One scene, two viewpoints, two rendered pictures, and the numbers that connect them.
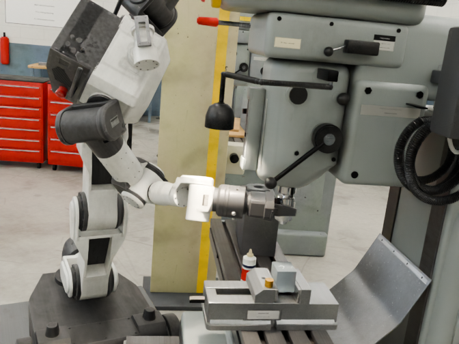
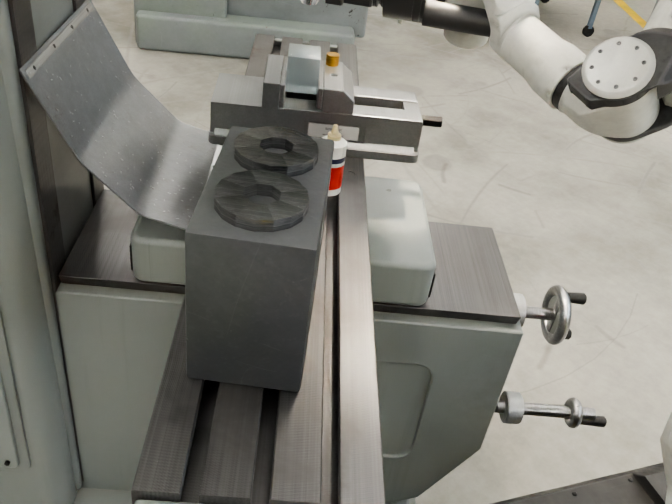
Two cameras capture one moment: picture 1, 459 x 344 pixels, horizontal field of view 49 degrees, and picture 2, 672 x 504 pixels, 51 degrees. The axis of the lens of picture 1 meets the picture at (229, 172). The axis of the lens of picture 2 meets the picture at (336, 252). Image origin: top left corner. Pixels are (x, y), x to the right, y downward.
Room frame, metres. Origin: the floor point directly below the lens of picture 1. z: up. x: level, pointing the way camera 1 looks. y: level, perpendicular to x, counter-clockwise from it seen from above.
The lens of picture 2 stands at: (2.32, 0.01, 1.50)
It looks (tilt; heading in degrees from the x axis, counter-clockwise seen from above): 36 degrees down; 184
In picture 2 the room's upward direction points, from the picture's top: 8 degrees clockwise
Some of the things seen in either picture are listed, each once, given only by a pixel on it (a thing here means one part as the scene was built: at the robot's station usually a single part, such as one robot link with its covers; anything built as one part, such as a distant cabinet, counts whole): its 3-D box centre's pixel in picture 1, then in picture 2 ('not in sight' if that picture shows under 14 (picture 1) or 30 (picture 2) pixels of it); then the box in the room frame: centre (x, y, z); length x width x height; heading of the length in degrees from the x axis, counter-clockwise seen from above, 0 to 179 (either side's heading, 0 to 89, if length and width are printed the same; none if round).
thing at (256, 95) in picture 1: (252, 128); not in sight; (1.28, -0.05, 1.45); 0.04 x 0.04 x 0.21; 9
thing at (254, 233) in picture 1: (257, 217); (264, 248); (1.71, -0.11, 1.05); 0.22 x 0.12 x 0.20; 5
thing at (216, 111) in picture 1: (220, 115); not in sight; (1.23, 0.04, 1.48); 0.07 x 0.07 x 0.06
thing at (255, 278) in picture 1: (261, 284); (335, 86); (1.22, -0.11, 1.04); 0.12 x 0.06 x 0.04; 10
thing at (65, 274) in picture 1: (89, 274); not in sight; (1.87, 0.53, 0.68); 0.21 x 0.20 x 0.13; 27
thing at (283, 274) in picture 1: (283, 276); (303, 68); (1.23, -0.17, 1.07); 0.06 x 0.05 x 0.06; 10
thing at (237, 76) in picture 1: (243, 78); not in sight; (1.15, -0.01, 1.58); 0.17 x 0.01 x 0.01; 31
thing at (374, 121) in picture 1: (367, 127); not in sight; (1.32, -0.35, 1.47); 0.24 x 0.19 x 0.26; 9
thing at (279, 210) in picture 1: (284, 211); not in sight; (1.26, -0.15, 1.24); 0.06 x 0.02 x 0.03; 88
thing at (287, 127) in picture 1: (297, 122); not in sight; (1.29, -0.16, 1.47); 0.21 x 0.19 x 0.32; 9
